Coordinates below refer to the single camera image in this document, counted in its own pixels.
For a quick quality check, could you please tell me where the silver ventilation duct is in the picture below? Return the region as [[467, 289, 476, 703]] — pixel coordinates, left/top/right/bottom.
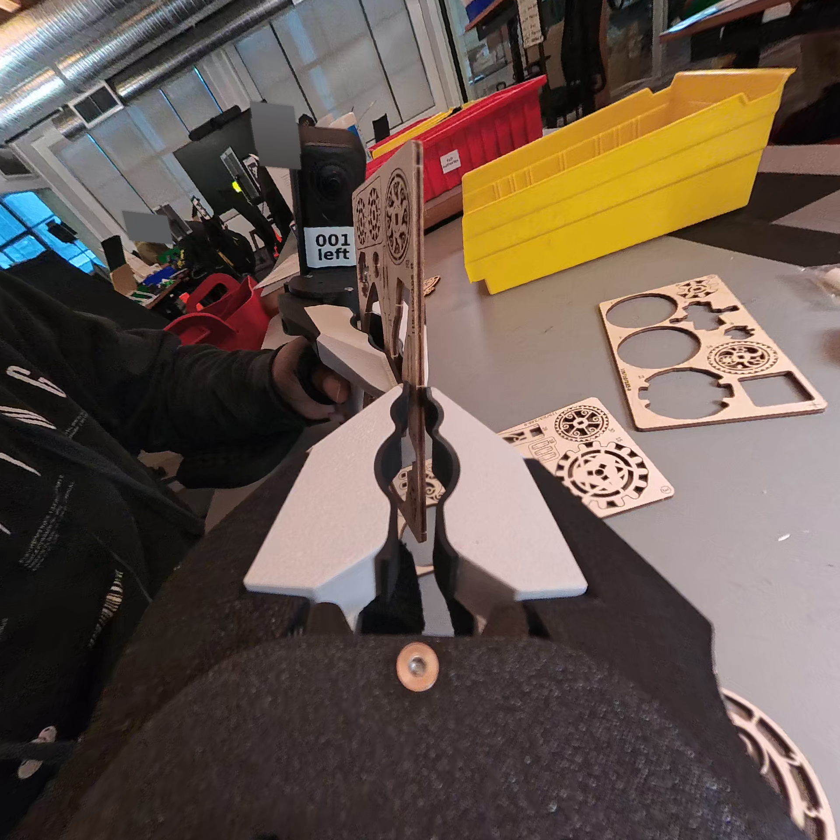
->
[[0, 0, 303, 132], [0, 0, 231, 86]]

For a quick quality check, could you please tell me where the yellow plastic bin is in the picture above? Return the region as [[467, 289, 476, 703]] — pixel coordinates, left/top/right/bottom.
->
[[461, 67, 796, 295]]

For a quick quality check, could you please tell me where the wooden sheet with curved cutout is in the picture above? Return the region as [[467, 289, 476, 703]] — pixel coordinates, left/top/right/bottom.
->
[[351, 139, 431, 544]]

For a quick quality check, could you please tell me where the black monitor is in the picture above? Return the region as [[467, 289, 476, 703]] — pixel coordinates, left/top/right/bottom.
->
[[174, 128, 263, 211]]

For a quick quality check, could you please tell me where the person's black printed shirt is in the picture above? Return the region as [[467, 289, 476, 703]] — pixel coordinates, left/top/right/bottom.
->
[[0, 269, 211, 834]]

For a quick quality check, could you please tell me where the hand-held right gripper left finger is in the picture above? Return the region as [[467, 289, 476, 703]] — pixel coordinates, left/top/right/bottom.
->
[[243, 385, 408, 636]]

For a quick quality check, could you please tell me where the wooden sheet with large gears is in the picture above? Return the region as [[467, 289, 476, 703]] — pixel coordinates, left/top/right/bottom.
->
[[497, 397, 676, 521]]

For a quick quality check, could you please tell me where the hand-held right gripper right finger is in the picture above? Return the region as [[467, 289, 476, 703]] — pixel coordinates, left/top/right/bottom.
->
[[423, 387, 589, 636]]

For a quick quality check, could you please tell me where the wooden gear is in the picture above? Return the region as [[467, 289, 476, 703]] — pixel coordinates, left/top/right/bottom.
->
[[721, 688, 840, 840]]

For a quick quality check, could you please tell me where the wooden sheet with round holes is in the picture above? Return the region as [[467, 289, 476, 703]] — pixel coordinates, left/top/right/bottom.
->
[[598, 274, 828, 432]]

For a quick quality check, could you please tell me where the grey desk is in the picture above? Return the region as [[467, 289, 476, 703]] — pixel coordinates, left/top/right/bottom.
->
[[203, 144, 840, 840]]

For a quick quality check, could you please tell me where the person's left hand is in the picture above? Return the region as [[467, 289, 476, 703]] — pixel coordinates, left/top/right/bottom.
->
[[272, 338, 352, 422]]

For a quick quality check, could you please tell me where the person's left forearm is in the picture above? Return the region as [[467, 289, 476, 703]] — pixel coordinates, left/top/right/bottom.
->
[[131, 328, 309, 490]]

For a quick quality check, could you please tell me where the red plastic bin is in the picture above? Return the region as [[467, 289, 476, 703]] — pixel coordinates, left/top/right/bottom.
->
[[364, 74, 549, 204]]

